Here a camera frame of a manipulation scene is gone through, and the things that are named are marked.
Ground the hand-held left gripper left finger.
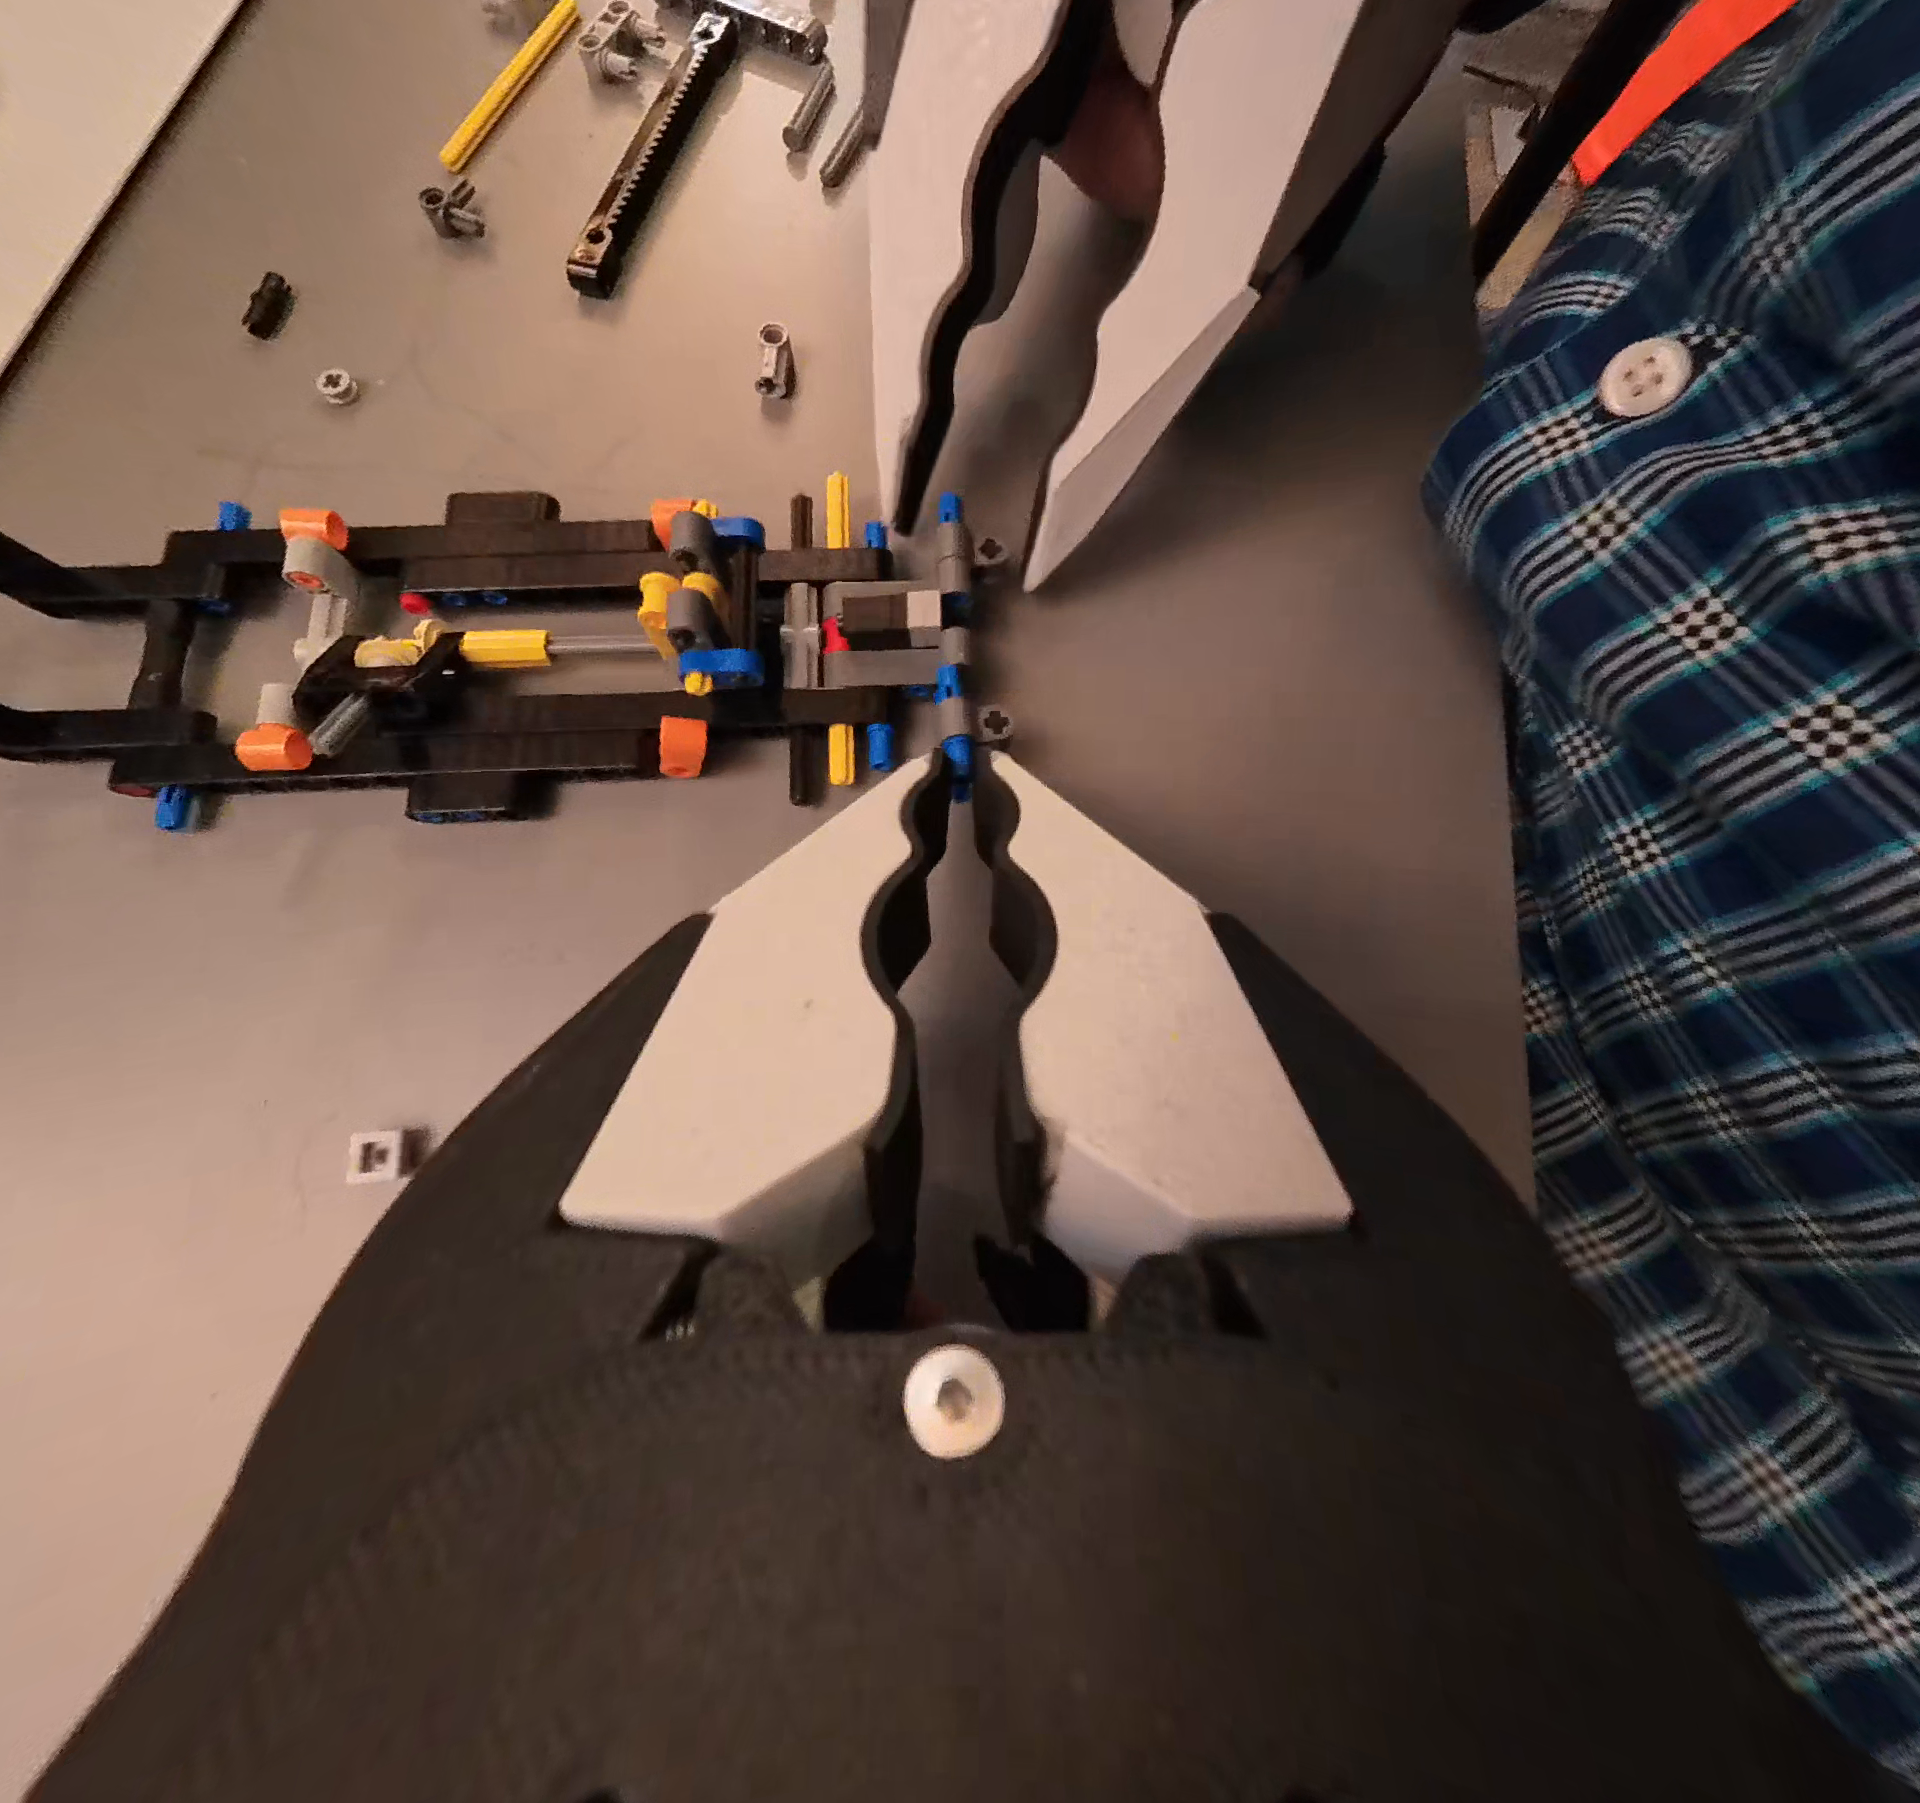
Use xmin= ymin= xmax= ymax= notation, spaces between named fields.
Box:
xmin=558 ymin=754 xmax=957 ymax=1326

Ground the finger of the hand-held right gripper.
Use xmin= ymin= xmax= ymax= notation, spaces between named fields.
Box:
xmin=1023 ymin=0 xmax=1379 ymax=593
xmin=871 ymin=0 xmax=1084 ymax=533

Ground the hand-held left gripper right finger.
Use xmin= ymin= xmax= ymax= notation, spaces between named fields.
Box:
xmin=978 ymin=752 xmax=1355 ymax=1323

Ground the lego car chassis assembly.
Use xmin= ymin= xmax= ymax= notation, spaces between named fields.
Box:
xmin=0 ymin=481 xmax=939 ymax=837

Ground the dark grey lego beam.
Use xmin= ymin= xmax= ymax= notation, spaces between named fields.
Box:
xmin=646 ymin=0 xmax=830 ymax=65

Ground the black lego gear rack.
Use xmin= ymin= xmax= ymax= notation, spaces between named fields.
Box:
xmin=565 ymin=10 xmax=739 ymax=302

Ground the yellow lego axle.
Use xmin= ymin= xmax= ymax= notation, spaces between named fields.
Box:
xmin=438 ymin=0 xmax=580 ymax=173

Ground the black metal leg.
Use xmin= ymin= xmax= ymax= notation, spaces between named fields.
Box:
xmin=1470 ymin=0 xmax=1758 ymax=285

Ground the orange fabric strip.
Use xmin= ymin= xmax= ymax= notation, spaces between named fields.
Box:
xmin=1571 ymin=0 xmax=1911 ymax=189

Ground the person in blue plaid shirt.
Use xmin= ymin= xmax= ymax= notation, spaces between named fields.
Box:
xmin=1421 ymin=0 xmax=1920 ymax=1778

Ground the white rounded base board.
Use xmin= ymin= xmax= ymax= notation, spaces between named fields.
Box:
xmin=0 ymin=0 xmax=268 ymax=381

